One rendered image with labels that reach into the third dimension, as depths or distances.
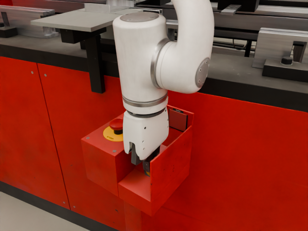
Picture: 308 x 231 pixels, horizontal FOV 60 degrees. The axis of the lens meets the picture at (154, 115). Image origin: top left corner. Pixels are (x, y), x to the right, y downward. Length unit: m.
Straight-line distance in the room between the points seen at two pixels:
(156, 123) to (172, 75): 0.14
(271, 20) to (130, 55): 0.67
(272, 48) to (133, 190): 0.50
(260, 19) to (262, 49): 0.25
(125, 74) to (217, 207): 0.62
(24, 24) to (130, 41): 0.79
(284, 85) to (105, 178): 0.47
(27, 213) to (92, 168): 0.98
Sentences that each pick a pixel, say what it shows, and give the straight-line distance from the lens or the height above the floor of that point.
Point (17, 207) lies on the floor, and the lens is 1.65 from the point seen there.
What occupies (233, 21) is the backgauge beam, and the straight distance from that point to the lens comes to 1.02.
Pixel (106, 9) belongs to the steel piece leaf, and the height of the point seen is 1.01.
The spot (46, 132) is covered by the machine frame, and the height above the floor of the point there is 0.54.
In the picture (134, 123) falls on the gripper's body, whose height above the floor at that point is 0.88.
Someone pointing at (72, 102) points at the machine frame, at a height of 0.70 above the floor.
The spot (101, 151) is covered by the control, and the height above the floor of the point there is 0.78.
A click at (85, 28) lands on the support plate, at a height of 1.00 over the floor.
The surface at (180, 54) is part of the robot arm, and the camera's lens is 0.38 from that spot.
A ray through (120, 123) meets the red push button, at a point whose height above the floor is 0.81.
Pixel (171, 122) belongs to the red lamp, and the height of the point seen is 0.80.
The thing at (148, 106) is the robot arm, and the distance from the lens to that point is 0.46.
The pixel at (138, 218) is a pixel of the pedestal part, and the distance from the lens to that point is 0.75.
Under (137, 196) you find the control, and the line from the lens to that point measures 0.59.
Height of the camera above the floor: 1.13
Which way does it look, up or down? 30 degrees down
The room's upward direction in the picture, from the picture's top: straight up
